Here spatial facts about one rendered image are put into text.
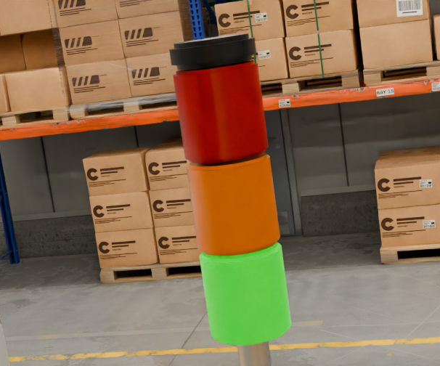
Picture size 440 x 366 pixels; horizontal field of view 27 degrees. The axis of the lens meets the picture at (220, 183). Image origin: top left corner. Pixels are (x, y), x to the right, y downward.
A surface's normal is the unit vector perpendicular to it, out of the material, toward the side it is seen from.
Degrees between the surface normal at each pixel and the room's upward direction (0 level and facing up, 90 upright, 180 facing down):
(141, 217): 92
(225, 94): 90
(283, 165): 90
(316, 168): 90
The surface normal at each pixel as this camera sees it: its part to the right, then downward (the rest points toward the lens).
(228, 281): -0.40, 0.22
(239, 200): 0.10, 0.17
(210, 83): -0.16, 0.20
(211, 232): -0.62, 0.22
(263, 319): 0.35, 0.12
